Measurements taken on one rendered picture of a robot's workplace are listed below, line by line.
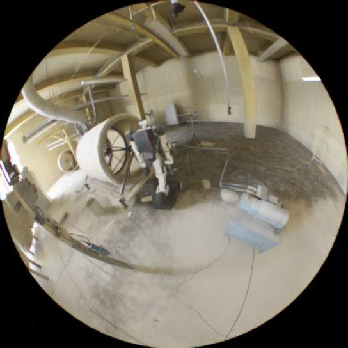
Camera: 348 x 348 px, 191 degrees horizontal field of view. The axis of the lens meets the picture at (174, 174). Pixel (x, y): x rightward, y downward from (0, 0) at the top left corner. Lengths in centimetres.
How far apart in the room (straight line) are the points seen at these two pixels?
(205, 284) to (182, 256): 54
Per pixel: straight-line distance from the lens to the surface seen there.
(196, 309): 167
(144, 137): 127
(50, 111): 619
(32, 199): 80
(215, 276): 158
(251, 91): 552
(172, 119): 941
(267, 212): 116
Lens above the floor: 156
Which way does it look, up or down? 36 degrees down
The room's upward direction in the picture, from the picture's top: 13 degrees counter-clockwise
